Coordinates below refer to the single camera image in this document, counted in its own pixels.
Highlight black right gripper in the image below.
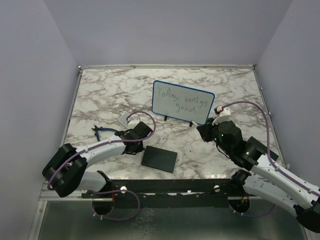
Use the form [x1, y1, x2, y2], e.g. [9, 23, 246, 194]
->
[198, 116, 232, 155]

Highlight blue-framed whiteboard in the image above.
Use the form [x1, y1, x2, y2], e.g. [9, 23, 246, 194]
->
[151, 80, 215, 125]

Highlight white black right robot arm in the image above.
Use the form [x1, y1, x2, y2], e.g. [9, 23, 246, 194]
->
[196, 121, 320, 233]

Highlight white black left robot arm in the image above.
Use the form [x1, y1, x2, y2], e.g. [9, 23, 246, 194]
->
[42, 121, 153, 198]

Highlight small white-framed grey tablet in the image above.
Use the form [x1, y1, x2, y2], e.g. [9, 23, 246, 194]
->
[118, 112, 133, 128]

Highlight black rectangular eraser pad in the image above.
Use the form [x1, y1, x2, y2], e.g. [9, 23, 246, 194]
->
[141, 146, 178, 173]

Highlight black flat pad right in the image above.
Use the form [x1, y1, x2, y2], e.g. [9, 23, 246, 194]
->
[263, 147, 279, 161]

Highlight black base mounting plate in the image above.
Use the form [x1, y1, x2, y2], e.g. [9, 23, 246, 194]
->
[79, 176, 261, 210]

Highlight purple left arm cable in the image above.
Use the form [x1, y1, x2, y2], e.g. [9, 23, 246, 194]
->
[46, 110, 157, 222]

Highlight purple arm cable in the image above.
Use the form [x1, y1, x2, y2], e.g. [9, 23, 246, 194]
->
[46, 110, 157, 222]
[217, 100, 320, 218]

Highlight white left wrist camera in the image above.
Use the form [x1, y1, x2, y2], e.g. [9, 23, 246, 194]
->
[126, 116, 141, 129]

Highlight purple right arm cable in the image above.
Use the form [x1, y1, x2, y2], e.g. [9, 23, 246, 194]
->
[217, 100, 320, 218]

